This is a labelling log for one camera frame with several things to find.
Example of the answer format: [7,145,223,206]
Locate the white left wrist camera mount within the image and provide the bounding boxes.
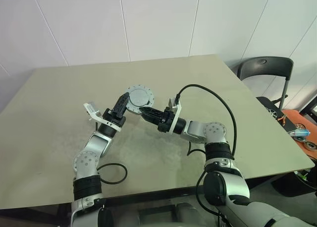
[83,102,122,132]

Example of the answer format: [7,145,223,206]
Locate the black container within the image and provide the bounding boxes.
[272,166,317,198]

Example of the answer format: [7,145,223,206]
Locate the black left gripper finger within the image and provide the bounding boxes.
[112,93,130,116]

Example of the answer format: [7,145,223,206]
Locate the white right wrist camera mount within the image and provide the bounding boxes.
[168,98,183,135]

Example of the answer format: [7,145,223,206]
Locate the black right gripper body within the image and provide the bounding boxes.
[157,109,178,133]

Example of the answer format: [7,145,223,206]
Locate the grey round motor lid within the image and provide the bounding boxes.
[124,84,156,114]

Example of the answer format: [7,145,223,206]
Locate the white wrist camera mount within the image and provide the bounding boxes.
[83,102,122,132]
[168,98,183,135]

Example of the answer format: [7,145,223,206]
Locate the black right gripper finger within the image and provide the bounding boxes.
[143,113,163,125]
[139,107,164,117]

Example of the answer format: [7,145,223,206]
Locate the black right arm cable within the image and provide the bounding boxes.
[175,84,237,217]

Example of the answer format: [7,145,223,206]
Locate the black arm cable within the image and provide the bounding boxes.
[97,163,128,186]
[175,84,237,217]

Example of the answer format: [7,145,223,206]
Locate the dark grey folding chair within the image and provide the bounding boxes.
[237,56,295,111]

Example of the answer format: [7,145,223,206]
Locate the black table frame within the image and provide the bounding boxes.
[0,184,206,213]

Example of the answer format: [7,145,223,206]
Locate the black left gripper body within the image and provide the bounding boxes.
[103,108,127,127]

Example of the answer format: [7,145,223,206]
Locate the black side board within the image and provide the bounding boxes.
[256,96,298,132]

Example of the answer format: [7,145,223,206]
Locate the blue and white tube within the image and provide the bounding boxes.
[288,129,312,138]

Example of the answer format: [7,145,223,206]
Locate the grey robot torso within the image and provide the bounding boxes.
[133,202,206,227]

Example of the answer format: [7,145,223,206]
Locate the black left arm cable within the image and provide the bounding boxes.
[97,163,128,186]

